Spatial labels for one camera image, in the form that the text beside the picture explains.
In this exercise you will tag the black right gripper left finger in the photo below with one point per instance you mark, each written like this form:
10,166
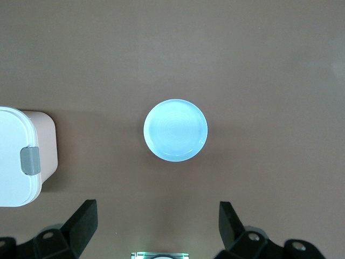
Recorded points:
81,224

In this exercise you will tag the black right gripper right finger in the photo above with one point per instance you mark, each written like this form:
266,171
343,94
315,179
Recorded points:
229,226

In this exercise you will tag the pink lunch box white lid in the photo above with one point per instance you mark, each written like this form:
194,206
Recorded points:
13,156

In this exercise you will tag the light blue round plate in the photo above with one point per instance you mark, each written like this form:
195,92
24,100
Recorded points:
175,130

